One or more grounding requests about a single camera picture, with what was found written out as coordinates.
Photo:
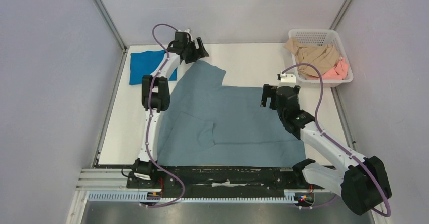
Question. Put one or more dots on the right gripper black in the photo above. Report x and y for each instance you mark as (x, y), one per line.
(271, 97)

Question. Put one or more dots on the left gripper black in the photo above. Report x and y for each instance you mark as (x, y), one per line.
(199, 53)

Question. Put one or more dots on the grey-blue t shirt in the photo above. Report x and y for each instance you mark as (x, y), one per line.
(208, 123)

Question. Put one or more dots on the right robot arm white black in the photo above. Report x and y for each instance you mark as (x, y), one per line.
(360, 181)

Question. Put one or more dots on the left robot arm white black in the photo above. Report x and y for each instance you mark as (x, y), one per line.
(155, 98)

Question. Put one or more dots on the beige t shirt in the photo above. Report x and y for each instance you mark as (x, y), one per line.
(306, 54)

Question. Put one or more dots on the folded bright blue t shirt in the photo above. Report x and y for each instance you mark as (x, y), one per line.
(144, 63)

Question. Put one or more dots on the white plastic laundry basket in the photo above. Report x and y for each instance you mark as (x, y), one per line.
(319, 37)

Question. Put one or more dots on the pink t shirt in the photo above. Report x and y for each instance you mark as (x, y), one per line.
(330, 69)

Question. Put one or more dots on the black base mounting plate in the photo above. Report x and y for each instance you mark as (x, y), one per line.
(220, 182)

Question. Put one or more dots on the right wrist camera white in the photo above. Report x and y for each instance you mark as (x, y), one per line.
(286, 78)

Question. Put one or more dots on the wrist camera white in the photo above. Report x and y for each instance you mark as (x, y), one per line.
(286, 78)
(188, 31)

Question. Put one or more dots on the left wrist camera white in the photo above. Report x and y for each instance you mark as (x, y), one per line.
(188, 31)

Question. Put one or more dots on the right aluminium frame post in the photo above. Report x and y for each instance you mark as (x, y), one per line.
(340, 14)

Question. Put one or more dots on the aluminium frame post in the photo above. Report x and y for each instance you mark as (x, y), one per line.
(109, 22)
(340, 14)

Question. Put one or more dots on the left aluminium frame post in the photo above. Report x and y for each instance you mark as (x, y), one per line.
(109, 22)

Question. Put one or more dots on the white cable duct strip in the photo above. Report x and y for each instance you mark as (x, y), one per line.
(147, 197)

